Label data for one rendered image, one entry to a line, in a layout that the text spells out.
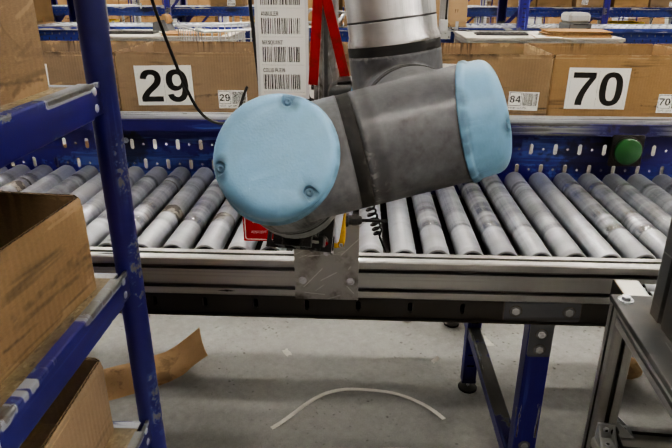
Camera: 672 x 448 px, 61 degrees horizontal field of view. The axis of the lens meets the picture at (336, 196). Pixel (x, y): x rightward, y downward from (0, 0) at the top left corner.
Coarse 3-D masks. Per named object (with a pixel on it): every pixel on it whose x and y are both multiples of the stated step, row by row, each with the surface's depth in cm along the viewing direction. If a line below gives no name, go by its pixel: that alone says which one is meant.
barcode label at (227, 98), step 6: (222, 90) 155; (228, 90) 155; (234, 90) 155; (240, 90) 155; (222, 96) 156; (228, 96) 155; (234, 96) 155; (240, 96) 155; (246, 96) 155; (222, 102) 156; (228, 102) 156; (234, 102) 156
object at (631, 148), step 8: (624, 144) 147; (632, 144) 147; (640, 144) 148; (616, 152) 148; (624, 152) 148; (632, 152) 148; (640, 152) 148; (616, 160) 150; (624, 160) 149; (632, 160) 149
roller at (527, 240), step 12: (492, 180) 146; (492, 192) 140; (504, 192) 137; (492, 204) 139; (504, 204) 131; (516, 204) 131; (504, 216) 127; (516, 216) 124; (516, 228) 119; (528, 228) 118; (516, 240) 117; (528, 240) 113; (540, 240) 113; (528, 252) 109; (540, 252) 108
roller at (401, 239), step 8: (400, 200) 133; (392, 208) 129; (400, 208) 128; (392, 216) 125; (400, 216) 123; (408, 216) 126; (392, 224) 121; (400, 224) 119; (408, 224) 121; (392, 232) 118; (400, 232) 116; (408, 232) 117; (392, 240) 115; (400, 240) 112; (408, 240) 113; (392, 248) 112; (400, 248) 109; (408, 248) 109
